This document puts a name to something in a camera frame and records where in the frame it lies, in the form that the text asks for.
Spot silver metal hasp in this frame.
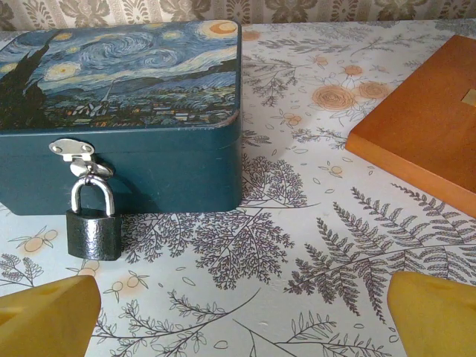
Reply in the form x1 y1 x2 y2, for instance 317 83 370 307
48 138 115 180

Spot starry night print box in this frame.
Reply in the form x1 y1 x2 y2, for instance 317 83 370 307
0 20 243 217

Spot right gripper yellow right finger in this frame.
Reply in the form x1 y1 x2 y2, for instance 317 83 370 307
386 270 476 357

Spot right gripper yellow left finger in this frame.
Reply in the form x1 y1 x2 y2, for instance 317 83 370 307
0 274 103 357

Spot floral fern print tablecloth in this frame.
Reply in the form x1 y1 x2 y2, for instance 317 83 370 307
0 18 476 357

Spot dark grey padlock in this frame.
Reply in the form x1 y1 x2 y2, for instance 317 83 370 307
65 174 122 262

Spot orange wooden board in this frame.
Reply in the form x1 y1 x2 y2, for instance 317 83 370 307
345 34 476 217

